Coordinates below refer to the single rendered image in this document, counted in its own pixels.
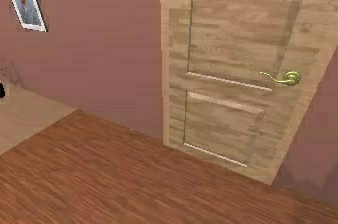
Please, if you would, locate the light wooden room door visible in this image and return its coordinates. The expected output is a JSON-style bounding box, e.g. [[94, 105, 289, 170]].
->
[[159, 0, 338, 186]]

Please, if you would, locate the brass door handle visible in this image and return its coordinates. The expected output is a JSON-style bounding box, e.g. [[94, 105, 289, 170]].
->
[[259, 70, 302, 87]]

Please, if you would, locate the white framed wall picture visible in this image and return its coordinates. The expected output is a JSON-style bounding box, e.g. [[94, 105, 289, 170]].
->
[[10, 0, 48, 33]]

